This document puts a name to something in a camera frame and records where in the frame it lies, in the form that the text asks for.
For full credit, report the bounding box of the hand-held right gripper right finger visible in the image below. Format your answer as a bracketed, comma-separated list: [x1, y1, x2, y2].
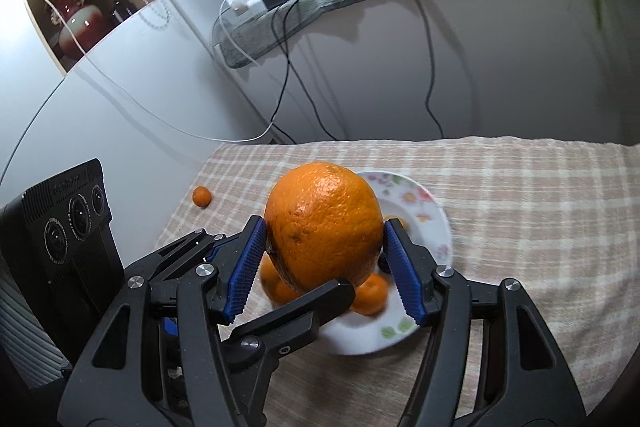
[382, 218, 586, 427]

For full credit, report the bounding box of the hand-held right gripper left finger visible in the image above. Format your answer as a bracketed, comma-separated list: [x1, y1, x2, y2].
[57, 216, 268, 427]

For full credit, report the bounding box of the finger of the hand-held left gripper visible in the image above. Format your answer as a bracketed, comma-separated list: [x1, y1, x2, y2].
[124, 228, 249, 285]
[219, 279, 357, 427]

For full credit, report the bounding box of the round orange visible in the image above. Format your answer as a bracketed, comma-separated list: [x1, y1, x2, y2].
[259, 254, 313, 305]

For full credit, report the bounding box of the white floral plate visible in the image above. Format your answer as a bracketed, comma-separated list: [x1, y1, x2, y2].
[260, 170, 453, 356]

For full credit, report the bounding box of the large oval orange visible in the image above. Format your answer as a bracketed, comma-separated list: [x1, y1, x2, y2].
[264, 162, 385, 293]

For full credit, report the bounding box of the beige checked tablecloth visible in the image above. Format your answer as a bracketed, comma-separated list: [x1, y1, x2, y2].
[150, 136, 640, 427]

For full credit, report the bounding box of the red and white vase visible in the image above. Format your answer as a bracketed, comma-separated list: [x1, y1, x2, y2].
[44, 0, 111, 60]

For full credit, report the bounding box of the dark jar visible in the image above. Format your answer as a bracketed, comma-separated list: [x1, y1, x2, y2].
[109, 0, 138, 28]

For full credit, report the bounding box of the long white cable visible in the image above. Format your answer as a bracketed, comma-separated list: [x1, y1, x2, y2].
[20, 0, 281, 142]

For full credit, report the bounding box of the black cable with plug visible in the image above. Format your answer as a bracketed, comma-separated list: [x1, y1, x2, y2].
[392, 0, 446, 140]

